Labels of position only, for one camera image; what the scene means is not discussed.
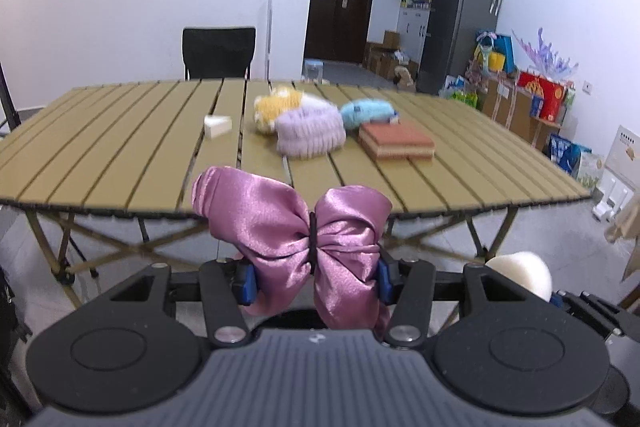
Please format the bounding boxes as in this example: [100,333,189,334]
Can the light blue plush toy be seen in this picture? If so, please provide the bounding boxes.
[340,98,399,128]

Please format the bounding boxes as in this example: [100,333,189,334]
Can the white mop pole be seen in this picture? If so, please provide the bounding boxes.
[265,0,277,80]

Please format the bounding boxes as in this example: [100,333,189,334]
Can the large cardboard box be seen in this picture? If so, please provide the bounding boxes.
[480,74,576,148]

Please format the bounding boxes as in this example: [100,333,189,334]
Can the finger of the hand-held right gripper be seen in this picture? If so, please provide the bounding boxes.
[550,289,626,340]

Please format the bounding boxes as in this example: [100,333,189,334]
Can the black folding chair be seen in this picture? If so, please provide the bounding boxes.
[181,26,257,82]

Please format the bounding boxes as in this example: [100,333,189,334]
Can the grey refrigerator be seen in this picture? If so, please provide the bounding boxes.
[416,0,506,95]

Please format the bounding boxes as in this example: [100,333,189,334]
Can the blue gift bag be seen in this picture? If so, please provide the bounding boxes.
[475,31,516,75]

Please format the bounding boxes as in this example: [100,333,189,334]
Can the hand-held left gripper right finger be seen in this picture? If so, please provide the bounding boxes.
[376,254,551,350]

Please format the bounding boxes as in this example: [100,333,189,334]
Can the pink satin bow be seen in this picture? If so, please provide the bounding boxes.
[191,166,393,330]

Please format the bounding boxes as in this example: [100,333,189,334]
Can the white base cabinet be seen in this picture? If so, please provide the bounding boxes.
[397,7,433,65]

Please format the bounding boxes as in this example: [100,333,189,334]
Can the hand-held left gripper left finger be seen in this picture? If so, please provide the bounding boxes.
[92,257,258,349]

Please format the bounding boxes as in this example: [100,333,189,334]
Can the lilac plush headband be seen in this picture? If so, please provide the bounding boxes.
[276,96,347,158]

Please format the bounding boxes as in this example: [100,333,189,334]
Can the black tripod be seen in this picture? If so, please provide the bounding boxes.
[0,0,23,132]

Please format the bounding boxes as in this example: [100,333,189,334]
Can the red gift box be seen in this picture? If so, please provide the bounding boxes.
[516,71,568,122]

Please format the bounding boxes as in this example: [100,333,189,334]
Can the yellow hamster plush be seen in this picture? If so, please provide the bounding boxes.
[253,86,307,135]

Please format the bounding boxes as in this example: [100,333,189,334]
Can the blue pet water dispenser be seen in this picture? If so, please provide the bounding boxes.
[302,59,328,84]

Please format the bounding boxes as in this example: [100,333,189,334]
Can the white foam roll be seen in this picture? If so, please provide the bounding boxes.
[485,251,553,303]

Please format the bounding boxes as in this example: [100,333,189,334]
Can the blue package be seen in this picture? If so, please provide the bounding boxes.
[548,133,591,175]

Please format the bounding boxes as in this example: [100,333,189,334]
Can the brown layered sponge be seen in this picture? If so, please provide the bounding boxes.
[357,122,436,162]

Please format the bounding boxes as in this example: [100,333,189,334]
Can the green pet food bag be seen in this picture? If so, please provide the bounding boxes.
[440,74,481,108]

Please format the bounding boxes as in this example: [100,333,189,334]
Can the stacked cardboard boxes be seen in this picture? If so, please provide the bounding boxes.
[364,31,420,80]

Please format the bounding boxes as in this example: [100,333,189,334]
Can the purple wall decoration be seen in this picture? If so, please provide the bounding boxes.
[512,27,580,82]

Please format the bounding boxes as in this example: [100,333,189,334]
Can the white wedge sponge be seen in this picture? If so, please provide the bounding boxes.
[204,114,233,140]

